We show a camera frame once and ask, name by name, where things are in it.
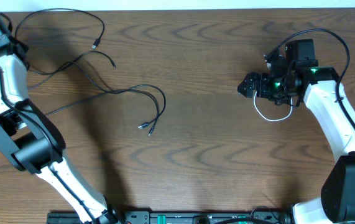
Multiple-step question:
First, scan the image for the white cable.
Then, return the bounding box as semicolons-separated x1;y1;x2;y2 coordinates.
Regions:
252;90;294;123

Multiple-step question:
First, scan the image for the black usb cable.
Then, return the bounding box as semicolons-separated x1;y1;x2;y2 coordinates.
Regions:
14;8;117;76
26;60;167;137

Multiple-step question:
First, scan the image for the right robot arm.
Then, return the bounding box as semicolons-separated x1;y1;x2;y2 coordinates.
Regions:
237;39;355;223

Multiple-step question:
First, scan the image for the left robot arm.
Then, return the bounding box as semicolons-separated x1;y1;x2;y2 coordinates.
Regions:
0;14;125;223

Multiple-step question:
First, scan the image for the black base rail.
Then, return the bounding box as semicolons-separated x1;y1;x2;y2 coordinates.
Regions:
45;209;295;224

